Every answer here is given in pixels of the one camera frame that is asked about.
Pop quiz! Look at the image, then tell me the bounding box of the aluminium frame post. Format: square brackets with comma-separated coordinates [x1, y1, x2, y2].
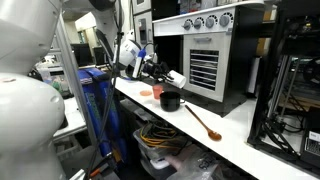
[55, 15, 97, 146]

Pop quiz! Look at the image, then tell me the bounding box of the wooden spoon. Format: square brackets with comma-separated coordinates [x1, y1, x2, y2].
[185, 105, 222, 141]

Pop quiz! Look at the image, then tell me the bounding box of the black metal frame rack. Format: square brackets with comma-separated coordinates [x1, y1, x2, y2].
[247, 0, 320, 175]

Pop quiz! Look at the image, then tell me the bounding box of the white mug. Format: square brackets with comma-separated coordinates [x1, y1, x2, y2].
[168, 70, 186, 88]

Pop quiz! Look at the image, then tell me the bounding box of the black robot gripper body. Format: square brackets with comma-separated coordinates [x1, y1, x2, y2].
[142, 60, 166, 79]

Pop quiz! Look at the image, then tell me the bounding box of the orange flat lid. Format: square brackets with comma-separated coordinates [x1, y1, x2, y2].
[140, 90, 152, 96]

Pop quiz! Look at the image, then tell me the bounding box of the clear bin with cables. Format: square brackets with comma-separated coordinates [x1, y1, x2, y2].
[133, 122, 191, 160]

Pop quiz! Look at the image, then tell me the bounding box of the orange plastic cup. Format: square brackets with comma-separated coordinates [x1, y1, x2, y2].
[152, 85, 163, 99]

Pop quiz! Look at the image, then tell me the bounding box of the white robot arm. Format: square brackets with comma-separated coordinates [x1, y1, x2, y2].
[0, 0, 122, 180]

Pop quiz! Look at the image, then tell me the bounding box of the clear plastic bag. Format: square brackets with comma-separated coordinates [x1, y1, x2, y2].
[165, 145, 222, 180]

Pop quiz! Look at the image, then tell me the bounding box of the toy white refrigerator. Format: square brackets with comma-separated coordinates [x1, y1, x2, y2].
[132, 0, 154, 60]

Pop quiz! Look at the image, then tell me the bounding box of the toy kitchen stove oven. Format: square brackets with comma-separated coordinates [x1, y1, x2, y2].
[153, 0, 265, 117]

